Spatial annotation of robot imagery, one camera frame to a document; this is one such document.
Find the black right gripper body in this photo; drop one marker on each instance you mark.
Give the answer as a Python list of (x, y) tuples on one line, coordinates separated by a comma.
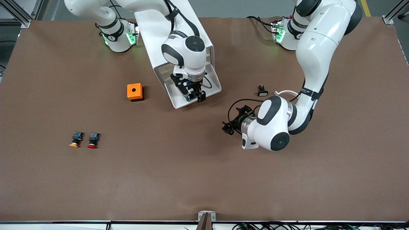
[(195, 87)]

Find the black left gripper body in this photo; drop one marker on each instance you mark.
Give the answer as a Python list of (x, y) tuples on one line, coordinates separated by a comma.
[(238, 122)]

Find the green push button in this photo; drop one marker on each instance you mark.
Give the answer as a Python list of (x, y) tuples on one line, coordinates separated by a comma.
[(190, 98)]

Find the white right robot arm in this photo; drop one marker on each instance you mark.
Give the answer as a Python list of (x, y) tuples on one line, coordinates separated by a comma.
[(188, 54)]

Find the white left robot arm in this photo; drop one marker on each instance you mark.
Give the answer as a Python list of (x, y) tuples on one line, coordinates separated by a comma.
[(319, 48)]

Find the red push button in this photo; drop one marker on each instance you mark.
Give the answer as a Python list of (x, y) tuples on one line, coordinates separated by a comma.
[(93, 139)]

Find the yellow push button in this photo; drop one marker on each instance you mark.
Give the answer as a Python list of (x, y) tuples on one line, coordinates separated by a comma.
[(76, 138)]

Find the brown table mat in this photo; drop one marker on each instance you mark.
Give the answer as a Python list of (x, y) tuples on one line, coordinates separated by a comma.
[(204, 166)]

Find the white curved clamp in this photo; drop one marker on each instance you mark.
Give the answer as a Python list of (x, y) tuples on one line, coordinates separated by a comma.
[(287, 92)]

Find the yellow floor tape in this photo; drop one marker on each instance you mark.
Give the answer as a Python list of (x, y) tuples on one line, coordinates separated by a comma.
[(367, 9)]

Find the black white switch button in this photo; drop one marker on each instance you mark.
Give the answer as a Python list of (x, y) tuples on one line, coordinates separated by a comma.
[(262, 92)]

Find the orange button enclosure box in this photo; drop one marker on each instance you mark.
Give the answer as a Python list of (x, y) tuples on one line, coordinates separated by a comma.
[(134, 91)]

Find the grey metal bracket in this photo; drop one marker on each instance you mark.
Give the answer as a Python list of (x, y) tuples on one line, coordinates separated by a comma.
[(201, 216)]

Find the aluminium frame profile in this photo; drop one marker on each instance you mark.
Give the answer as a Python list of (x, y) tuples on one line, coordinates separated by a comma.
[(388, 19), (22, 17)]

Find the white table edge rail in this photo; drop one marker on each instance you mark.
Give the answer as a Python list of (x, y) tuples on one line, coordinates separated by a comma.
[(48, 226)]

